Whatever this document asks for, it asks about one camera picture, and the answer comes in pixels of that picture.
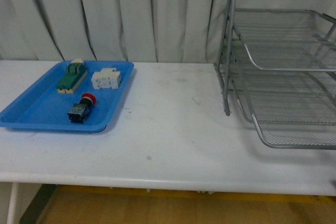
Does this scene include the blue plastic tray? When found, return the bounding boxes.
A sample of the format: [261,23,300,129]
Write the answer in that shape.
[1,61,134,132]

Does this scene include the green knife switch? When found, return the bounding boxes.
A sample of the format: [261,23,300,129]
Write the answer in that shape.
[56,59,88,94]

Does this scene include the red emergency stop button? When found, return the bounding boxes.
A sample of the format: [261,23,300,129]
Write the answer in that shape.
[67,93,97,124]

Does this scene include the grey curtain backdrop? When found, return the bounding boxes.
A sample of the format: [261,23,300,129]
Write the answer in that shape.
[1,0,225,63]

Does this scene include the silver mesh three-tier rack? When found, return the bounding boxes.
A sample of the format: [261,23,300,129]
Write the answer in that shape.
[214,0,335,150]

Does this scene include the white circuit breaker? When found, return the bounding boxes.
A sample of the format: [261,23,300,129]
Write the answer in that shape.
[91,68,121,89]

